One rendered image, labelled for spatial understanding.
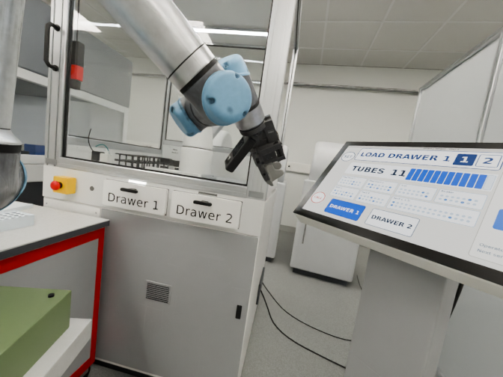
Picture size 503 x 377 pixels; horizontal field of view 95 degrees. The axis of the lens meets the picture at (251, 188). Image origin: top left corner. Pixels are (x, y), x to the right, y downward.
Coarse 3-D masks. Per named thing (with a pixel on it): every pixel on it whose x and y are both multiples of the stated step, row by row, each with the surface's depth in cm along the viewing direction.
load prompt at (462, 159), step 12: (360, 156) 67; (372, 156) 65; (384, 156) 62; (396, 156) 60; (408, 156) 58; (420, 156) 56; (432, 156) 54; (444, 156) 52; (456, 156) 51; (468, 156) 49; (480, 156) 48; (492, 156) 47; (480, 168) 46; (492, 168) 45
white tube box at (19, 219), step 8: (0, 216) 76; (8, 216) 77; (16, 216) 78; (24, 216) 78; (32, 216) 81; (0, 224) 72; (8, 224) 74; (16, 224) 76; (24, 224) 78; (32, 224) 81
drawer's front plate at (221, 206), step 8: (176, 192) 93; (184, 192) 94; (176, 200) 94; (184, 200) 93; (192, 200) 93; (200, 200) 92; (208, 200) 92; (216, 200) 91; (224, 200) 91; (232, 200) 90; (176, 208) 94; (184, 208) 94; (192, 208) 93; (200, 208) 92; (208, 208) 92; (216, 208) 91; (224, 208) 91; (232, 208) 90; (240, 208) 90; (176, 216) 94; (184, 216) 94; (224, 216) 91; (232, 216) 91; (216, 224) 92; (224, 224) 91; (232, 224) 91
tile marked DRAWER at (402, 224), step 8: (376, 208) 53; (368, 216) 52; (376, 216) 51; (384, 216) 50; (392, 216) 49; (400, 216) 48; (408, 216) 47; (368, 224) 51; (376, 224) 50; (384, 224) 49; (392, 224) 48; (400, 224) 47; (408, 224) 46; (416, 224) 45; (392, 232) 47; (400, 232) 46; (408, 232) 45
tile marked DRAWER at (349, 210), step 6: (330, 204) 61; (336, 204) 60; (342, 204) 59; (348, 204) 58; (354, 204) 57; (324, 210) 60; (330, 210) 59; (336, 210) 58; (342, 210) 57; (348, 210) 56; (354, 210) 55; (360, 210) 55; (342, 216) 56; (348, 216) 55; (354, 216) 54
